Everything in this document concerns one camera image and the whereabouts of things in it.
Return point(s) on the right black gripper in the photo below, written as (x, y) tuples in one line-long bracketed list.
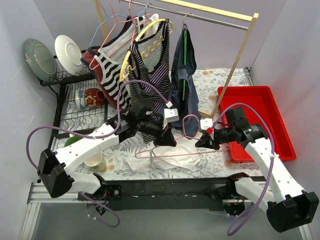
[(210, 137)]

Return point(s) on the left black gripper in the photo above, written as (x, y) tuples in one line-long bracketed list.
[(163, 133)]

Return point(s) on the pink wire hanger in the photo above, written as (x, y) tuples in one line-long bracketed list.
[(170, 152)]

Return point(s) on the white tank top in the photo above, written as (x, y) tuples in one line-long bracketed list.
[(167, 163)]

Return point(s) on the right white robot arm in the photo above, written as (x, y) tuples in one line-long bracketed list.
[(284, 201)]

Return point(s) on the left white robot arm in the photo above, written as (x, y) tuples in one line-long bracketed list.
[(56, 169)]

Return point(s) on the navy blue tank top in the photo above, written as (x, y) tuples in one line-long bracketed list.
[(188, 109)]

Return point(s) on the purple striped tank top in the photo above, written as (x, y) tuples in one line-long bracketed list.
[(139, 90)]

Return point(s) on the yellow hanger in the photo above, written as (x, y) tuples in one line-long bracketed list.
[(156, 64)]

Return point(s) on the black white striped top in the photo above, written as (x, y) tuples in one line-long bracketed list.
[(110, 58)]

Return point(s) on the green hanger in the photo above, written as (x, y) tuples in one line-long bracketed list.
[(184, 60)]

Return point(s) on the maroon tank top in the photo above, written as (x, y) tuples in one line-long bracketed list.
[(88, 56)]

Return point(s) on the floral table mat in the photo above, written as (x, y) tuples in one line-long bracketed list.
[(211, 165)]

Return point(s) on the red plastic bin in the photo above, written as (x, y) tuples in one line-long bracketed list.
[(261, 99)]

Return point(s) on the light green mug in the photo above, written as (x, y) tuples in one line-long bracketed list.
[(96, 163)]

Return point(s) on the red floral bowl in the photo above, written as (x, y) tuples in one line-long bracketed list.
[(94, 97)]

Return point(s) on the black dish rack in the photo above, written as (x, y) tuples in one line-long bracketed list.
[(67, 115)]

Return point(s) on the green bowl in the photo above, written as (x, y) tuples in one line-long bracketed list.
[(72, 140)]

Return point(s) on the blue white cup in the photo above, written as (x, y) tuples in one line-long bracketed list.
[(79, 99)]

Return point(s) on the white plate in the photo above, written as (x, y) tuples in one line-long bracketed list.
[(68, 54)]

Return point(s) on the green patterned plate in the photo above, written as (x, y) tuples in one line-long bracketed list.
[(40, 60)]

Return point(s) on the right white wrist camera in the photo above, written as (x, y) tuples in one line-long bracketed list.
[(206, 125)]

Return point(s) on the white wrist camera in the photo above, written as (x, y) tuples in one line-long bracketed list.
[(206, 125), (170, 114)]

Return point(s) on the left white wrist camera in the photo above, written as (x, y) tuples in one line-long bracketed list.
[(170, 114)]

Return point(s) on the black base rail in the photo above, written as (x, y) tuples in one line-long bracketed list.
[(165, 194)]

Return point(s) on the blue wire hanger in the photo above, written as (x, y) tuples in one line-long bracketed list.
[(118, 18)]

